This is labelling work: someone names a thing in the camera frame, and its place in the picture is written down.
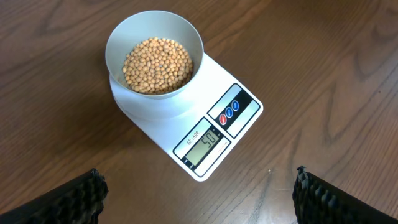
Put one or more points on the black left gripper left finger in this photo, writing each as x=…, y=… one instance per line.
x=80, y=200

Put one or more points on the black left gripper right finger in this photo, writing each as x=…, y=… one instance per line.
x=318, y=202

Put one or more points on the pile of soybeans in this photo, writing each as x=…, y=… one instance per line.
x=157, y=66

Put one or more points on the white digital kitchen scale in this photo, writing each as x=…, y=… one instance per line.
x=199, y=126

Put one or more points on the white round bowl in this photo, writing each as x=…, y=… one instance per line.
x=141, y=26

